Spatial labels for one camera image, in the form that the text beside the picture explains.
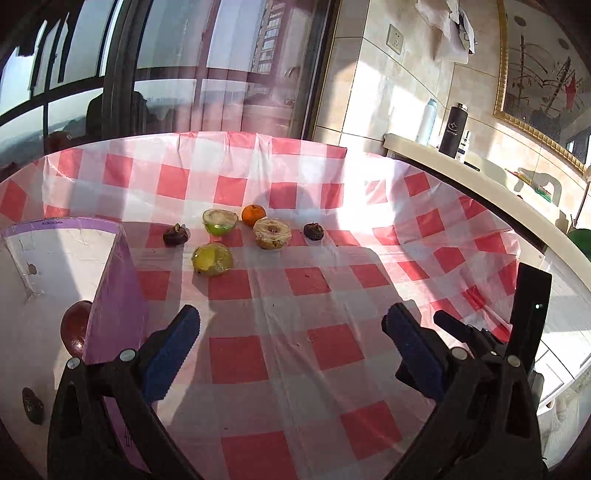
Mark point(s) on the white box with purple edge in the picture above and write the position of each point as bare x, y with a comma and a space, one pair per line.
55, 249

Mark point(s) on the dark mangosteen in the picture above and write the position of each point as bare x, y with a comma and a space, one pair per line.
175, 234
313, 231

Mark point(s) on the green round container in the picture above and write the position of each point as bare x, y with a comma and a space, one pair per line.
580, 244

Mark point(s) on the dark window frame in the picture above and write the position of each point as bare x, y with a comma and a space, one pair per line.
121, 64

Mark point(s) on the glazed donut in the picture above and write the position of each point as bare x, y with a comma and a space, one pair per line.
272, 233

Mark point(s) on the hanging white cloth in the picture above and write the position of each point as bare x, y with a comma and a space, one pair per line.
445, 27

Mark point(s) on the green brush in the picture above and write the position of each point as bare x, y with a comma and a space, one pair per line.
547, 191

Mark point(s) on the yellow-green fruit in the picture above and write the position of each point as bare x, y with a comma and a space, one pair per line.
212, 259

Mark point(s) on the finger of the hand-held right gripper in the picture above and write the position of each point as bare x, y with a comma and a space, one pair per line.
457, 325

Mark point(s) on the red apple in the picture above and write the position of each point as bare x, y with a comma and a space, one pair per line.
75, 330

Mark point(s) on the small white bottle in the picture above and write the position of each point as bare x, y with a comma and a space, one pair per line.
464, 146

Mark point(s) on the orange tangerine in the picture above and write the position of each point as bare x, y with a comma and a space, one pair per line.
253, 215

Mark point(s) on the white spray bottle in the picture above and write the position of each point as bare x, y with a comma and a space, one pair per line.
425, 123

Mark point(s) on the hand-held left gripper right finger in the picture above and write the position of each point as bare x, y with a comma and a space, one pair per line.
418, 350

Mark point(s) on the green fruit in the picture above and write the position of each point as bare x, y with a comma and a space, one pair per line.
219, 222

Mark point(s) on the red and white checked tablecloth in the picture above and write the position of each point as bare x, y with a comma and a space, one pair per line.
295, 295

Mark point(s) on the dark brown fruit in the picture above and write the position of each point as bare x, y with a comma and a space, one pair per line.
33, 406

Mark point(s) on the black flask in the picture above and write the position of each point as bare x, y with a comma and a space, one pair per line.
453, 130

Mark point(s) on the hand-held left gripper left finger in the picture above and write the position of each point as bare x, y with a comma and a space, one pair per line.
166, 360

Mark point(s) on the gold framed painting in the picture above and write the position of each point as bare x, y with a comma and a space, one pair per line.
540, 74

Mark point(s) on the white wall socket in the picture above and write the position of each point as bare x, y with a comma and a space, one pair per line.
395, 38

